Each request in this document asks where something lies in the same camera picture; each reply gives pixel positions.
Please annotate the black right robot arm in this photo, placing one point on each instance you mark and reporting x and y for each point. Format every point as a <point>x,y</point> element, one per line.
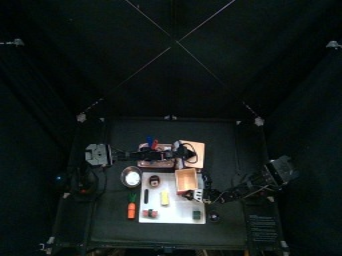
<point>245,185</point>

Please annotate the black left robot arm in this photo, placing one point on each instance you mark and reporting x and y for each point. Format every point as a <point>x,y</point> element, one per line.
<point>134,155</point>

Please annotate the dark green toy cube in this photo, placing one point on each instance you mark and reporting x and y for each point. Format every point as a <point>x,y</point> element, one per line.
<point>197,215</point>

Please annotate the yellow egg toy sushi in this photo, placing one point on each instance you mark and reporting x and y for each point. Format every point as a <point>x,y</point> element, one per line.
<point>164,198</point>

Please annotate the white cutting board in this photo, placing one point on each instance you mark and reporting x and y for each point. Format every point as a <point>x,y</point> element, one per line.
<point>174,213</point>

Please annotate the blue toy spoon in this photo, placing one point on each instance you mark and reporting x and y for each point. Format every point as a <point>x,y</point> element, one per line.
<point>150,140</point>

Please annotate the black toy stick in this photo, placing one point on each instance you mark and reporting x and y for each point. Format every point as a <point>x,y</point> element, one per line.
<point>146,196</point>

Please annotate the red green-banded toy sushi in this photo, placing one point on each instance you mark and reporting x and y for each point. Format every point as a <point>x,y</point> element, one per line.
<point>150,213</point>

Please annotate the silver metal bowl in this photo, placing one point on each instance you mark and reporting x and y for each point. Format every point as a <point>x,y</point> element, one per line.
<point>124,175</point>

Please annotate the orange toy carrot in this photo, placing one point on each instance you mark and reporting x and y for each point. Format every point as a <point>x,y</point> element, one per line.
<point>131,210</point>

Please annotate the white printed label sheet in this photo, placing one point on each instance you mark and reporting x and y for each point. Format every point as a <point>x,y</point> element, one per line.
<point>262,228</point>

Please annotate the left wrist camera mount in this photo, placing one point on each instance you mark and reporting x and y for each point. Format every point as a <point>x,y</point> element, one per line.
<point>176,145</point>

